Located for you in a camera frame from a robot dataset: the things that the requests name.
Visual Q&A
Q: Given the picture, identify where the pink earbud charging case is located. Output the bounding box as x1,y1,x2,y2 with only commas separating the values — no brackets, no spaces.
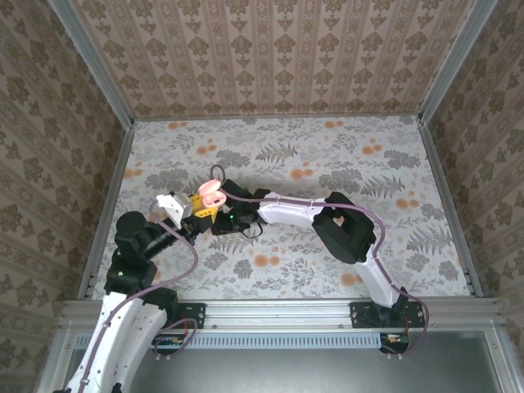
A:
196,178,230,208

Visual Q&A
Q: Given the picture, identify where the black connector box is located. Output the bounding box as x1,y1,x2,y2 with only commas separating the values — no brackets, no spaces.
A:
379,332,410,355
151,333,186,356

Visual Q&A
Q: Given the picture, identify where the grey metal panel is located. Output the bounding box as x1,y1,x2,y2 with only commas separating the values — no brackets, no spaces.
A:
61,331,504,393

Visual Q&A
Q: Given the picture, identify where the thin black cable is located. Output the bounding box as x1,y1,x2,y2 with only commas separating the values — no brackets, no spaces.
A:
239,219,266,242

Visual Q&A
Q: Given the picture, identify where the aluminium side rail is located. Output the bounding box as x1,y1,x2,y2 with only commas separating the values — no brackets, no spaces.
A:
417,116,485,298
77,120,136,302

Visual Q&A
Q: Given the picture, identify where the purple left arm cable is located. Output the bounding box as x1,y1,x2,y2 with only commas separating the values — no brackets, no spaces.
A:
65,202,201,393

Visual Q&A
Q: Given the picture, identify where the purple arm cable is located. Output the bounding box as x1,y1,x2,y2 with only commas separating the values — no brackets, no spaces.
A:
65,202,201,393
208,164,430,361

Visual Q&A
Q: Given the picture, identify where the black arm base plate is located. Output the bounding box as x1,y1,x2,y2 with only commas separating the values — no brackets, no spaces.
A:
350,301,427,330
165,301,206,330

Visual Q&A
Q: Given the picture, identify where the aluminium mounting rail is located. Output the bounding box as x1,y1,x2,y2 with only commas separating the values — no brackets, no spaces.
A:
61,297,505,333

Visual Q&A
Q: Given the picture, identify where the slotted grey cable duct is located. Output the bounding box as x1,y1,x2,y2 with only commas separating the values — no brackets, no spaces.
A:
75,332,382,350

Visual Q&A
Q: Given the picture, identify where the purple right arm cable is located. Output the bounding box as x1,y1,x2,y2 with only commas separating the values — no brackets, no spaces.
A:
208,164,430,361

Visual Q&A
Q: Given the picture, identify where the aluminium frame bar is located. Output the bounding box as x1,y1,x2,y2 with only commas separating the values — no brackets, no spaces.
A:
485,323,517,393
34,323,79,393

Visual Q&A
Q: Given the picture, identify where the aluminium corner post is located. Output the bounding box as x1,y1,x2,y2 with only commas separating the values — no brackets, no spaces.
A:
419,0,499,124
47,0,136,129

